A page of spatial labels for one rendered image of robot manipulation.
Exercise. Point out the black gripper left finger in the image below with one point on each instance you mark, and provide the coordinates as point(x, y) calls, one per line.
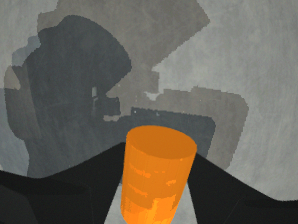
point(79, 195)

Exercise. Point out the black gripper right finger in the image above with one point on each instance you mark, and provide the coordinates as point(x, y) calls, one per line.
point(219, 198)

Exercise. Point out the orange tapered knob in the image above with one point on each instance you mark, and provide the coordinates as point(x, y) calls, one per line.
point(157, 163)

